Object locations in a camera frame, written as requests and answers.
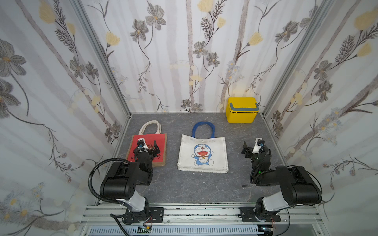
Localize red Christmas jute bag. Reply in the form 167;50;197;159
126;120;167;167

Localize white Doraemon canvas bag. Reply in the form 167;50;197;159
177;122;229;174

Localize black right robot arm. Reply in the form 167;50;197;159
241;138;322;222

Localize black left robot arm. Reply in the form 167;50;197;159
99;138;160;224

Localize yellow lunch box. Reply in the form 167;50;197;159
225;97;259;124

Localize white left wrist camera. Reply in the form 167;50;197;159
137;138;149;151

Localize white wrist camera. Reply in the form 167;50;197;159
253;138;265;154
137;138;149;151

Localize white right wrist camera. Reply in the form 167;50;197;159
253;138;265;154

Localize black corrugated cable conduit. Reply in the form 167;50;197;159
88;157;133;206

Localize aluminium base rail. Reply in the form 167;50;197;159
80;203;329;236

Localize white slotted cable duct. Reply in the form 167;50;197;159
87;225;264;236

